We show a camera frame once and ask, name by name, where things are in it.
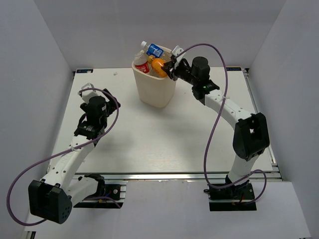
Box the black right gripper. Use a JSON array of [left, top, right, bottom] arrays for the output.
[[161, 60, 197, 87]]

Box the orange juice bottle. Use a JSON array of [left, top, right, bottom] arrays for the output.
[[148, 55, 167, 78]]

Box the blue label bottle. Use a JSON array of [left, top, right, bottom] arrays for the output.
[[141, 41, 164, 58]]

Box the large red label bottle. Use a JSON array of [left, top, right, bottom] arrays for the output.
[[134, 50, 150, 75]]

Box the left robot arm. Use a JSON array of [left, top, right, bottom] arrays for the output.
[[28, 84, 121, 224]]

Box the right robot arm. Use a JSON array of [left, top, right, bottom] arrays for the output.
[[162, 57, 270, 199]]

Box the beige plastic bin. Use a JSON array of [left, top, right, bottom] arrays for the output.
[[132, 61, 176, 108]]

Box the black logo sticker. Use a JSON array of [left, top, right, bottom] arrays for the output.
[[226, 67, 242, 71], [76, 69, 93, 74]]

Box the right black logo sticker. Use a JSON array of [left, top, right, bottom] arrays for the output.
[[226, 67, 242, 71]]

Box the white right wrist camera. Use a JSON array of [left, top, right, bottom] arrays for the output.
[[170, 45, 185, 68]]

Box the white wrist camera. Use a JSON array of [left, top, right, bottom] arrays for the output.
[[170, 45, 185, 68], [78, 83, 99, 104]]

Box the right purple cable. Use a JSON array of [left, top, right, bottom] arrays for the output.
[[175, 43, 267, 205]]

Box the purple cable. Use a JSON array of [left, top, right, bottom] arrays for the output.
[[6, 88, 121, 226], [175, 43, 267, 205]]

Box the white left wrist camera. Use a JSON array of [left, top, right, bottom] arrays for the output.
[[78, 83, 99, 104]]

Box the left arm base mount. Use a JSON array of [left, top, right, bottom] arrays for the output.
[[73, 173, 126, 209]]

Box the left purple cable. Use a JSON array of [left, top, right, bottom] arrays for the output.
[[6, 88, 121, 226]]

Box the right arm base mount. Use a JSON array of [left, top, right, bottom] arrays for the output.
[[203, 183, 257, 212]]

